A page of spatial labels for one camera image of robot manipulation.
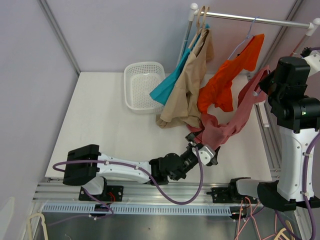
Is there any white plastic basket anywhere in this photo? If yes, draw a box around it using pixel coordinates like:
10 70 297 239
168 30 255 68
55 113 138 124
124 61 166 114

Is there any wooden hanger on floor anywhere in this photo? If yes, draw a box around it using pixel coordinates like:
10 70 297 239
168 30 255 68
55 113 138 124
264 220 298 240

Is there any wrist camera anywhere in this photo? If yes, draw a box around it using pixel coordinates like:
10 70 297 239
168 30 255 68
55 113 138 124
300 46 320 77
198 145 218 167

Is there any beige t shirt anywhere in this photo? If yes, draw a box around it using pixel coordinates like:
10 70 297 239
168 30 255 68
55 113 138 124
155 28 214 129

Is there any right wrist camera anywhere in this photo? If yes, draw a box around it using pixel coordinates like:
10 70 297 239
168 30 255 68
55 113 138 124
300 46 320 77

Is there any orange t shirt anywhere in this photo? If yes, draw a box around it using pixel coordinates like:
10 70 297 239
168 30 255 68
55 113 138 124
197 34 265 114

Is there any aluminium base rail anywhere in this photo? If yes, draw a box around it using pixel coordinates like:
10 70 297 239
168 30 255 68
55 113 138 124
32 179 258 217

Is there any teal t shirt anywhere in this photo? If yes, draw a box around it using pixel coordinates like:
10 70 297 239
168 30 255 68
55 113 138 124
149 33 201 105

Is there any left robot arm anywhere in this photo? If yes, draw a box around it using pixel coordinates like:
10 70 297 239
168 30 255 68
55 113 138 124
63 132 220 201

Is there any cream hanger on floor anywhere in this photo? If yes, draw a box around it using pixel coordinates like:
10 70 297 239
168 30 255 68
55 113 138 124
26 212 49 240

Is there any pink t shirt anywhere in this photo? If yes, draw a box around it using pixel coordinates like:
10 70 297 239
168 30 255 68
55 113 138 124
187 65 271 150

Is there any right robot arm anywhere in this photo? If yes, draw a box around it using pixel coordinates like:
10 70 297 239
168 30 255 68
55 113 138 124
227 56 320 212

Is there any metal clothes rack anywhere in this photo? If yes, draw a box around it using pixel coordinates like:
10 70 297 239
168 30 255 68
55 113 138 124
174 2 320 128

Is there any blue wire hanger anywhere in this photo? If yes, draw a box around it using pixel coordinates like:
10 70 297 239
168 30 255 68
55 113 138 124
227 16 260 60
251 69 272 100

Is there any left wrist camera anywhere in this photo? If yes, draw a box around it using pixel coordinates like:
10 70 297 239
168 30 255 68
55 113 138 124
198 145 218 167

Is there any pink hanger on floor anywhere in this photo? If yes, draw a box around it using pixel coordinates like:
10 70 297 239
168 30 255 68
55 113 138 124
234 200 264 240

